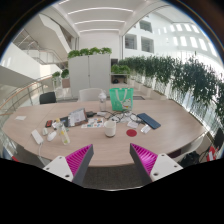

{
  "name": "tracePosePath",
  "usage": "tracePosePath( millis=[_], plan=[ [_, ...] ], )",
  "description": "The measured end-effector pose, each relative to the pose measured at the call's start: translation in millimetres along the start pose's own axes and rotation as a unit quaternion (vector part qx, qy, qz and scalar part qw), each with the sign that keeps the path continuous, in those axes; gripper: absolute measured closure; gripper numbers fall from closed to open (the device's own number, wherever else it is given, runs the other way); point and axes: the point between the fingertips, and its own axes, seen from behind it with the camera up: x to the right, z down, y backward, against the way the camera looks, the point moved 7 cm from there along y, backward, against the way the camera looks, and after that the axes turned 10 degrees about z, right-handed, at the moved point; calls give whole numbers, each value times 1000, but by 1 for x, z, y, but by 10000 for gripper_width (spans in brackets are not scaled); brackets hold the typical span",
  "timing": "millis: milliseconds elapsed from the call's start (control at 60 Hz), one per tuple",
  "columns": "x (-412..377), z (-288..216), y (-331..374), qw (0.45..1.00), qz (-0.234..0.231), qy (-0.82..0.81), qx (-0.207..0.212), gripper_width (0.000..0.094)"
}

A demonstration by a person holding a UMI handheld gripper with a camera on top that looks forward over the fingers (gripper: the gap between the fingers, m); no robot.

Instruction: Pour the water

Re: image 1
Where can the tall clear water bottle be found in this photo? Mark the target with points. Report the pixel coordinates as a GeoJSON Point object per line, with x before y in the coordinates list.
{"type": "Point", "coordinates": [102, 100]}

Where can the white power strip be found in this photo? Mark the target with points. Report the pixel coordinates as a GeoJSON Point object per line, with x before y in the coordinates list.
{"type": "Point", "coordinates": [37, 137]}

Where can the white paper note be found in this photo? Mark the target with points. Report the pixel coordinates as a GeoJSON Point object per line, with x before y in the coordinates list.
{"type": "Point", "coordinates": [20, 118]}

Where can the white chair behind table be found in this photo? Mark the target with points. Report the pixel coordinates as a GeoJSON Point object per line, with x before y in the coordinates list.
{"type": "Point", "coordinates": [90, 94]}

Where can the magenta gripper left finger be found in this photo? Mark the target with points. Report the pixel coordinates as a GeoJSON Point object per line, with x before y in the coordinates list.
{"type": "Point", "coordinates": [72, 167]}

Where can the black office chair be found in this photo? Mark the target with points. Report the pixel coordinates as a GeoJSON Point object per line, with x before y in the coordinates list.
{"type": "Point", "coordinates": [47, 98]}

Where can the white computer mouse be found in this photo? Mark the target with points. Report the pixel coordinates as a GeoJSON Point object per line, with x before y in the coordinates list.
{"type": "Point", "coordinates": [51, 136]}

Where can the red small phone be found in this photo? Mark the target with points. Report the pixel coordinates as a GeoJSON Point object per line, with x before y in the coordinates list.
{"type": "Point", "coordinates": [48, 124]}

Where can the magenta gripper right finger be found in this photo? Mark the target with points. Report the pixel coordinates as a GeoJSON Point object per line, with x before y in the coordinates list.
{"type": "Point", "coordinates": [151, 166]}

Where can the white ceramic mug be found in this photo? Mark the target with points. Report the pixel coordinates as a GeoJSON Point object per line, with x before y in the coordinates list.
{"type": "Point", "coordinates": [110, 128]}

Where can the red round coaster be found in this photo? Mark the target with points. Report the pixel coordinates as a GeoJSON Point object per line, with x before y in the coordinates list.
{"type": "Point", "coordinates": [131, 132]}

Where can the clear plastic water bottle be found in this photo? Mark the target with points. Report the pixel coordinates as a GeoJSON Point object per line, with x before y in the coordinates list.
{"type": "Point", "coordinates": [62, 132]}

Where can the white small card packet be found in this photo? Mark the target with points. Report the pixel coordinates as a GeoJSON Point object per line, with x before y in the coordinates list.
{"type": "Point", "coordinates": [145, 129]}

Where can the colourful sticker sheet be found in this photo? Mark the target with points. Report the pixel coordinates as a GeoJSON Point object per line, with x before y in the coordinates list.
{"type": "Point", "coordinates": [94, 123]}

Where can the white tall cabinet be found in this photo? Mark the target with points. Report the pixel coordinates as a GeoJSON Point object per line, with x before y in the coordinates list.
{"type": "Point", "coordinates": [92, 71]}

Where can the green tote bag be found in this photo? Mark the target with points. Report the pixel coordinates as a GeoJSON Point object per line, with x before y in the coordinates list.
{"type": "Point", "coordinates": [121, 98]}

